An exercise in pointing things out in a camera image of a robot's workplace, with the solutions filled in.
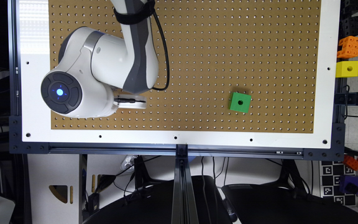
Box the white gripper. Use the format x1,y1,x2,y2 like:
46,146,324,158
114,95,147,110

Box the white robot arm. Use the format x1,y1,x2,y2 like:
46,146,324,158
40,1,159,118

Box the green block with hole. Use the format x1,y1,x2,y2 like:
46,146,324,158
229,92,251,113

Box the yellow block with hole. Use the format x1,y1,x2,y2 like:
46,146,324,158
336,61,358,78

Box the orange block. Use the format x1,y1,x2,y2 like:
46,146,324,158
337,35,358,59

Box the purple block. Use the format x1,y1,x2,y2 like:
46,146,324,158
339,175,358,195

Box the fiducial marker board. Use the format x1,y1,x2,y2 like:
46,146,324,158
319,161,357,206

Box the orange red blocks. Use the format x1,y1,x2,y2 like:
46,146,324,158
342,155,358,171

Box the black blocks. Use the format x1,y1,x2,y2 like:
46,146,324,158
339,0,358,39

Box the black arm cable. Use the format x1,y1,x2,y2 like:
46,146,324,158
150,9,171,92

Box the blue aluminium table frame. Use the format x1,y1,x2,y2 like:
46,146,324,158
8,1,345,223

